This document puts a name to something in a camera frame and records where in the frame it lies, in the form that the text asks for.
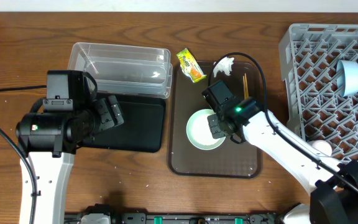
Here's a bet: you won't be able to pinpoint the light green bowl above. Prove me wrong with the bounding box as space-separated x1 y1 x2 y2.
186 109 226 151

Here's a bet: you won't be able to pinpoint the wooden chopstick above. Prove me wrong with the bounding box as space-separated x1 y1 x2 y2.
242 74 248 100
243 73 249 100

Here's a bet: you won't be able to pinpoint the pink white cup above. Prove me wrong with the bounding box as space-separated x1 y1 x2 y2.
308 140 332 156

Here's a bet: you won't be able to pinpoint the light blue bowl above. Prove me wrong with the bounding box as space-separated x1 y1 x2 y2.
336 60 358 97

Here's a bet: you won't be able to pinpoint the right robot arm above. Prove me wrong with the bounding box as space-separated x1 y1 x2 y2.
205 95 358 223

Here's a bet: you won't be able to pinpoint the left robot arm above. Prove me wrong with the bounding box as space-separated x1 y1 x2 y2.
16 70 124 223

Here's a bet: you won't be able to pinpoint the grey dishwasher rack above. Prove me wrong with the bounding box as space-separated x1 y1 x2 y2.
278 24 358 163

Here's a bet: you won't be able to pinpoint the brown serving tray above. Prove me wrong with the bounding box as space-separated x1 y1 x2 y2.
168 65 262 179

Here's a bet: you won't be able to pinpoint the black plastic tray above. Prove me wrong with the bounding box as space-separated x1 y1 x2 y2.
82 95 166 153

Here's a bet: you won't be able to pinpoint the clear plastic bin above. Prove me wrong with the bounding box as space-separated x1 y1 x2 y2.
68 42 173 99

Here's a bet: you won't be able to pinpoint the crumpled white tissue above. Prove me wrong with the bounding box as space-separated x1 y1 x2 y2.
213 57 234 77

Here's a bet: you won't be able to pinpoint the yellow snack wrapper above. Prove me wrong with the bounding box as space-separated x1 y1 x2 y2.
177 48 206 83

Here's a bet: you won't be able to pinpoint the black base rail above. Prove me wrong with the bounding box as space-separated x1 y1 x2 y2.
63 204 277 224

